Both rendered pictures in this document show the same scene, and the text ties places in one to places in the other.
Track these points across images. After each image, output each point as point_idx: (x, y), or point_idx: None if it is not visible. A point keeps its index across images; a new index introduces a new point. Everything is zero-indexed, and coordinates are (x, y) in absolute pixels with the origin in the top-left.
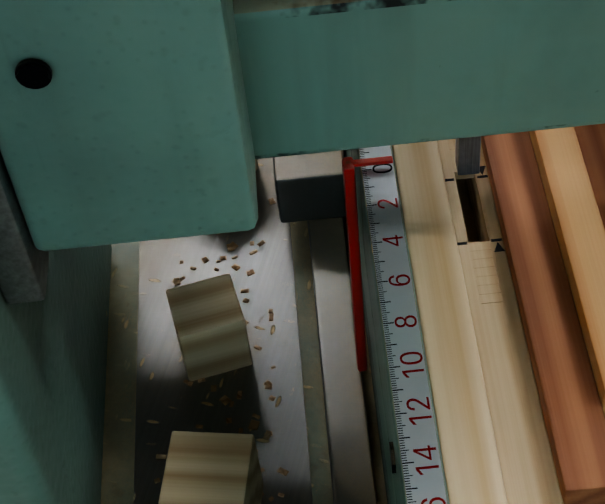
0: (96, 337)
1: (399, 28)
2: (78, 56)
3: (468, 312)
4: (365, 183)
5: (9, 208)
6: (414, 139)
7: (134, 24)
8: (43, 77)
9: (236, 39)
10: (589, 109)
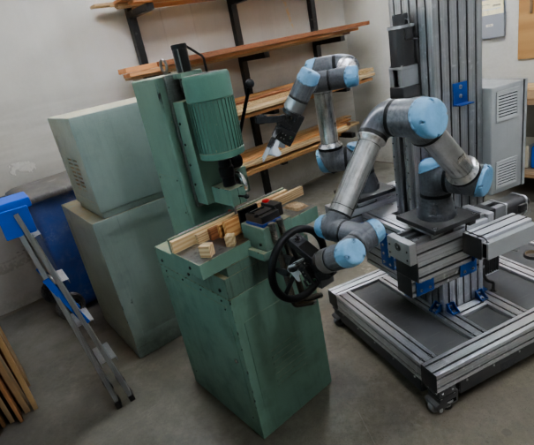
0: None
1: (219, 191)
2: (197, 184)
3: (220, 220)
4: (228, 211)
5: (195, 196)
6: (222, 203)
7: (199, 182)
8: (195, 184)
9: (210, 188)
10: (231, 204)
